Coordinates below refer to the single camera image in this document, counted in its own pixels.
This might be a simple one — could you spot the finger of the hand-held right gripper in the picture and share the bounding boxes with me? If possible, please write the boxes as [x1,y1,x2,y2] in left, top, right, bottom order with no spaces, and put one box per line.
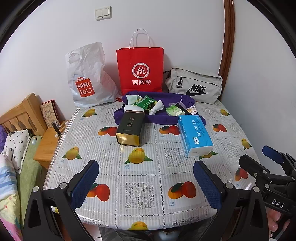
[239,155,292,186]
[262,145,296,168]

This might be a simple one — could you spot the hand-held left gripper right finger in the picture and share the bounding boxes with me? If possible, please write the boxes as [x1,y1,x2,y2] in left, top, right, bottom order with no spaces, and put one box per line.
[193,160,270,241]

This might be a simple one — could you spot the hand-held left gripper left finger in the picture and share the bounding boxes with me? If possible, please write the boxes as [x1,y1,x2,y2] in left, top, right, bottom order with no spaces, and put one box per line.
[23,159,100,241]

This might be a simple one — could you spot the green and white tissue packet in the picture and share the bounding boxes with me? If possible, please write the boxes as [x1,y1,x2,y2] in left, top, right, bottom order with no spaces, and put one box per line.
[165,105,185,116]

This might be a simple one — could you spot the white glove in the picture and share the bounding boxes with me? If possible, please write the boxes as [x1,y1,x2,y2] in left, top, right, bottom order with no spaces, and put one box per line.
[126,94,144,105]

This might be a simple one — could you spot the small green packet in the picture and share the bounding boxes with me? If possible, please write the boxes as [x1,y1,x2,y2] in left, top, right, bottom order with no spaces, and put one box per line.
[135,96,156,109]

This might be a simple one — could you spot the person's right hand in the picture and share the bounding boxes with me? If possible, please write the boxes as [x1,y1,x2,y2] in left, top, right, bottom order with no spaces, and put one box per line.
[267,207,289,232]

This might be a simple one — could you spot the blue tissue pack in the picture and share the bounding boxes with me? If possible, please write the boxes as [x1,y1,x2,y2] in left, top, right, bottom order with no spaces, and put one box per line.
[178,115,214,158]

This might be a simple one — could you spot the wooden nightstand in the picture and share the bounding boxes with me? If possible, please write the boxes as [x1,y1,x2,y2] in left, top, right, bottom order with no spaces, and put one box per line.
[33,120,70,169]

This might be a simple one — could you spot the green blanket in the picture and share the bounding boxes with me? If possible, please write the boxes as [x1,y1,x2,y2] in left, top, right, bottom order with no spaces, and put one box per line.
[16,136,43,232]

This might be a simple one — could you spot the fruit-print tablecloth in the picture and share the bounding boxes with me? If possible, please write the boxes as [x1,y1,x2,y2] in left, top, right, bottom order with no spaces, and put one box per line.
[43,100,264,231]

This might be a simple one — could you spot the small dark bottle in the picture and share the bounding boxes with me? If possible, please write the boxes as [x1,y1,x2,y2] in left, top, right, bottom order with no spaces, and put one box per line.
[52,121,63,137]

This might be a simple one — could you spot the dark tea tin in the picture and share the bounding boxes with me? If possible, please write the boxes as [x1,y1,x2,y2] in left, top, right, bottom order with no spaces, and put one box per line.
[116,111,146,147]

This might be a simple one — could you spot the white pillow with black flowers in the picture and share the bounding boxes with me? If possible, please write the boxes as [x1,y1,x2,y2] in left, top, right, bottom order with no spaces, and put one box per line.
[3,129,31,173]

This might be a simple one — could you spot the colourful bedding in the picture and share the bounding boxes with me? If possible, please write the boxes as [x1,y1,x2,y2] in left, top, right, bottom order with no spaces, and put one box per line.
[0,153,23,241]

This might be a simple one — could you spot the purple towel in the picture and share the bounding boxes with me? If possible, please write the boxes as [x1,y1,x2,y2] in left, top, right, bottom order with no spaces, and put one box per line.
[114,91,206,127]

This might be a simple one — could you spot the wooden headboard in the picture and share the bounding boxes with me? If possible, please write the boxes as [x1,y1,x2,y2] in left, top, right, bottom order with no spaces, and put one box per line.
[0,93,47,137]

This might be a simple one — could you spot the grey waist bag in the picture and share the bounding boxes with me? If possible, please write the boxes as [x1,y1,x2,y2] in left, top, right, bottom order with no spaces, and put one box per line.
[165,67,223,103]

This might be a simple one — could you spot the white plastic shopping bag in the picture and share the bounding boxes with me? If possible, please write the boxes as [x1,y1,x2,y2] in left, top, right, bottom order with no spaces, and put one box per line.
[66,42,119,108]

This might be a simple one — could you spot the red paper bag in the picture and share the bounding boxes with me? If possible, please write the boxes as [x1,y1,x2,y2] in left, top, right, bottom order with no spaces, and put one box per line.
[116,29,164,95]

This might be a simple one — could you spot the brown wooden door frame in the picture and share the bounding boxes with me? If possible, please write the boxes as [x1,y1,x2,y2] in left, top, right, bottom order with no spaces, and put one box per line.
[218,0,235,78]

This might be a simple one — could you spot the white light switch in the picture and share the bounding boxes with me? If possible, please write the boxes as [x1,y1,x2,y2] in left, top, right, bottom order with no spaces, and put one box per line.
[95,6,112,20]

